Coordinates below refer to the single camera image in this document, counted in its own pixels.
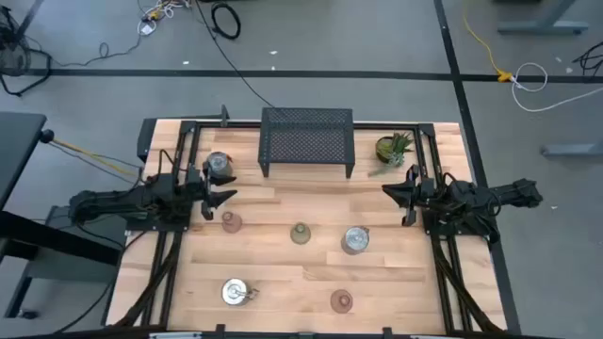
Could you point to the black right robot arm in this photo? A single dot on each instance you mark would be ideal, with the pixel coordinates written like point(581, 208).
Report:
point(509, 193)

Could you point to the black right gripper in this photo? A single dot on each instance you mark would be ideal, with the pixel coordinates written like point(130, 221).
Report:
point(421, 193)

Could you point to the grey table leg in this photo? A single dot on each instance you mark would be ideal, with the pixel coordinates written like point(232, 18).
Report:
point(542, 26)
point(572, 150)

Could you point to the black aluminium rig frame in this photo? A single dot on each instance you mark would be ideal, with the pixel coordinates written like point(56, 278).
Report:
point(235, 124)

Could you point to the black desk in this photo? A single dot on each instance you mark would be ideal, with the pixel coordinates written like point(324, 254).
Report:
point(19, 150)

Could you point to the potted succulent plant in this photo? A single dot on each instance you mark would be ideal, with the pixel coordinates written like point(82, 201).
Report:
point(388, 148)

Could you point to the pink glass candlestick holder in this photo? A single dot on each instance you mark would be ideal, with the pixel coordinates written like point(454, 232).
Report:
point(341, 301)
point(232, 222)

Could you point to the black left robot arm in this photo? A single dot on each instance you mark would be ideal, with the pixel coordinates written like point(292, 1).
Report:
point(118, 200)

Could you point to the green glass candlestick holder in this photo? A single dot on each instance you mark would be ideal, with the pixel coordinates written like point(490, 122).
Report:
point(300, 233)

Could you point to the black round knob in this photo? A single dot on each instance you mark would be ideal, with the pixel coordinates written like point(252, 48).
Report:
point(46, 136)

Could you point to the black perforated metal shelf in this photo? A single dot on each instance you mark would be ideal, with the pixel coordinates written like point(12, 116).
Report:
point(306, 141)

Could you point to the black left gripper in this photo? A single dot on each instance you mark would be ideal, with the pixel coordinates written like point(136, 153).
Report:
point(198, 188)

